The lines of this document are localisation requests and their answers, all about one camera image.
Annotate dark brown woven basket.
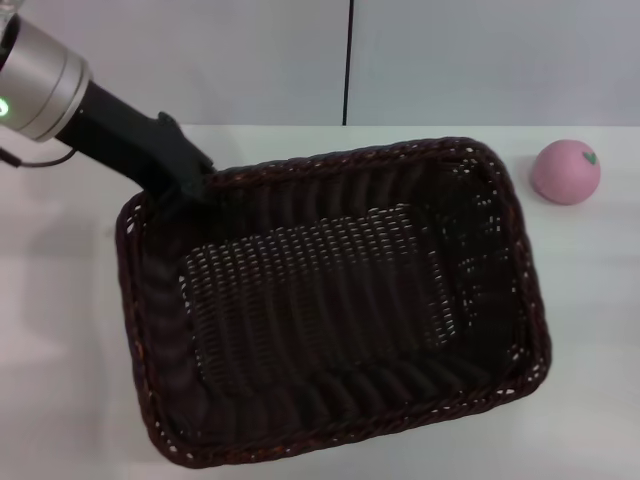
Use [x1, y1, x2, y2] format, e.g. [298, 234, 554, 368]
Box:
[114, 135, 554, 471]

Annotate black vertical wall strip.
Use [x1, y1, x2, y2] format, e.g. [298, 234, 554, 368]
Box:
[341, 0, 355, 127]

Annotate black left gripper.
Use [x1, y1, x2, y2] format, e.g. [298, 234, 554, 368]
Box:
[52, 82, 222, 209]

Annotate thin dark arm cable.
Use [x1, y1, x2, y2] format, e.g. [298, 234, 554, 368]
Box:
[0, 146, 77, 169]

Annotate pink peach toy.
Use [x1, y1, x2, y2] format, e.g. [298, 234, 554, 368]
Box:
[529, 139, 602, 204]

